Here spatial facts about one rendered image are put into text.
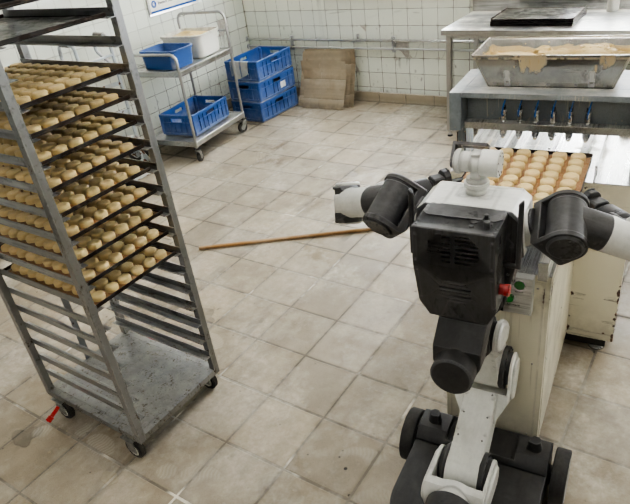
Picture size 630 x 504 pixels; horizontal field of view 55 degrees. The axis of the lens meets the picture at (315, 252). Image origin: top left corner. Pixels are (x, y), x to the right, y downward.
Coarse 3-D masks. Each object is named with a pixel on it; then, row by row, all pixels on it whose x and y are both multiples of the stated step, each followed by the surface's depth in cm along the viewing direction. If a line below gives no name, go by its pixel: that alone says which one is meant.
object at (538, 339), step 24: (528, 264) 191; (552, 288) 188; (504, 312) 199; (552, 312) 200; (528, 336) 199; (552, 336) 213; (528, 360) 204; (552, 360) 228; (528, 384) 209; (456, 408) 231; (528, 408) 215; (528, 432) 221
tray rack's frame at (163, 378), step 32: (0, 288) 245; (32, 352) 263; (128, 352) 291; (160, 352) 288; (64, 384) 276; (160, 384) 268; (192, 384) 265; (96, 416) 256; (160, 416) 251; (128, 448) 251
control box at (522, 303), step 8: (520, 272) 188; (520, 280) 186; (528, 280) 185; (512, 288) 189; (528, 288) 186; (520, 296) 189; (528, 296) 188; (512, 304) 192; (520, 304) 191; (528, 304) 189; (512, 312) 193; (520, 312) 192; (528, 312) 191
